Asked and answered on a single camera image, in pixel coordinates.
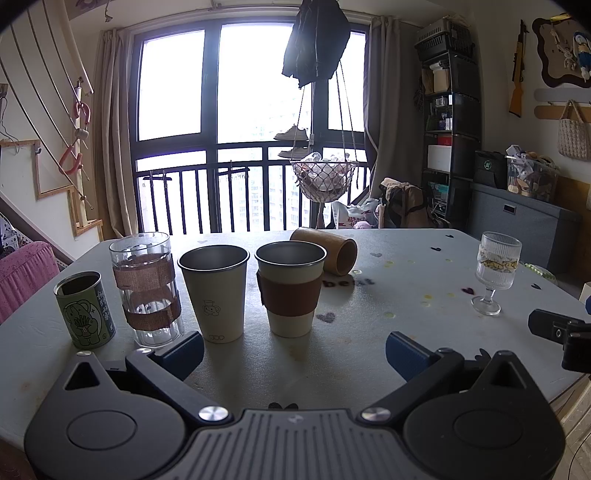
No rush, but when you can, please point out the black shelving unit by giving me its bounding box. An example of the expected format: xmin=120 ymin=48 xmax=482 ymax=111
xmin=421 ymin=50 xmax=482 ymax=228

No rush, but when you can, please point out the dark wall decor board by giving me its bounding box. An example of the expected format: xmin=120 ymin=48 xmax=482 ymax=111
xmin=532 ymin=15 xmax=591 ymax=90

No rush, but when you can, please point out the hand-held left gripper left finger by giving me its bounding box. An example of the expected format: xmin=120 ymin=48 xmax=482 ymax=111
xmin=48 ymin=331 xmax=232 ymax=424

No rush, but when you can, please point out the cream cup with brown sleeve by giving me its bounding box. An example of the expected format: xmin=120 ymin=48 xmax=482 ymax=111
xmin=254 ymin=241 xmax=328 ymax=338

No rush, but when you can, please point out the chair with brown clothes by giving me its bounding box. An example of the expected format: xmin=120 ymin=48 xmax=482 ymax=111
xmin=379 ymin=177 xmax=451 ymax=230

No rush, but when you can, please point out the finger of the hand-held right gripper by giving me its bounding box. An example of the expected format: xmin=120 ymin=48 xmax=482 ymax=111
xmin=528 ymin=309 xmax=588 ymax=343

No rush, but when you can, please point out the brown cardboard tube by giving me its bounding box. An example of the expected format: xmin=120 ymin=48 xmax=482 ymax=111
xmin=289 ymin=227 xmax=358 ymax=277

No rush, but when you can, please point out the black bag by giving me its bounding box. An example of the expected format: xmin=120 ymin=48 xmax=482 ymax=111
xmin=474 ymin=150 xmax=509 ymax=189

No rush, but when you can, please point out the grey storage box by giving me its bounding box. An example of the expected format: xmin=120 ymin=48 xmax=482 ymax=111
xmin=468 ymin=182 xmax=582 ymax=274

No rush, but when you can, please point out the wall coat rack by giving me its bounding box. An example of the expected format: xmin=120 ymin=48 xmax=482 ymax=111
xmin=534 ymin=87 xmax=591 ymax=123

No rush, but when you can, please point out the glass tumbler with brown sleeve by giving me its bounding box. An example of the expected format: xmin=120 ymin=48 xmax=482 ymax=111
xmin=109 ymin=232 xmax=185 ymax=350

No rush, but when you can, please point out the dark hanging jacket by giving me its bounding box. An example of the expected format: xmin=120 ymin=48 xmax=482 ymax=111
xmin=281 ymin=0 xmax=352 ymax=89

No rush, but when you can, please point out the clear plastic storage box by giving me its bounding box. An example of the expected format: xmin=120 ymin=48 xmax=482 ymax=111
xmin=506 ymin=154 xmax=561 ymax=203

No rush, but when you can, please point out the beige curtain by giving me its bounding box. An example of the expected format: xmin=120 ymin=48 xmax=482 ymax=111
xmin=95 ymin=28 xmax=140 ymax=239
xmin=367 ymin=15 xmax=424 ymax=205

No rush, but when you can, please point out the white printed shopping bag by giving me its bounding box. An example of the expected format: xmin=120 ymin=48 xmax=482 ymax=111
xmin=331 ymin=200 xmax=384 ymax=230

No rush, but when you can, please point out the white cup with small print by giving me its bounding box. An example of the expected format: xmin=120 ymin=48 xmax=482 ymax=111
xmin=178 ymin=245 xmax=250 ymax=344

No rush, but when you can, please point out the ribbed stemmed glass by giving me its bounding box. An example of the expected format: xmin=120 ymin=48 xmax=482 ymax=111
xmin=471 ymin=232 xmax=522 ymax=317

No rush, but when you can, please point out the cream knitted bag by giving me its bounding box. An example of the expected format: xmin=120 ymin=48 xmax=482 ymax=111
xmin=557 ymin=100 xmax=591 ymax=162

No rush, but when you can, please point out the black balcony railing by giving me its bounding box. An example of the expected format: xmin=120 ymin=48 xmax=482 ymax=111
xmin=135 ymin=142 xmax=370 ymax=234

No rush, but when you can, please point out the hanging rope basket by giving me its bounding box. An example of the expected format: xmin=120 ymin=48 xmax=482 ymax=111
xmin=290 ymin=154 xmax=365 ymax=204

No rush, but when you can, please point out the wooden toy rifle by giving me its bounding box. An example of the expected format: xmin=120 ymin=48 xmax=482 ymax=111
xmin=508 ymin=19 xmax=530 ymax=119

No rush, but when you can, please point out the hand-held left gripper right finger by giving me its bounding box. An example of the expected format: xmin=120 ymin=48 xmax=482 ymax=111
xmin=358 ymin=331 xmax=544 ymax=424

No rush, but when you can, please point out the grey pet carrier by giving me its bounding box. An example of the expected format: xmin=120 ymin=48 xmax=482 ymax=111
xmin=414 ymin=17 xmax=476 ymax=61

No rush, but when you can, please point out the wooden wall frame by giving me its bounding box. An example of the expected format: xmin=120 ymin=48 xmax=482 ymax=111
xmin=0 ymin=138 xmax=105 ymax=239

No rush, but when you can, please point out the green cartoon print can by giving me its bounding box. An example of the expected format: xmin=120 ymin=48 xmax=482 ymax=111
xmin=53 ymin=271 xmax=116 ymax=350

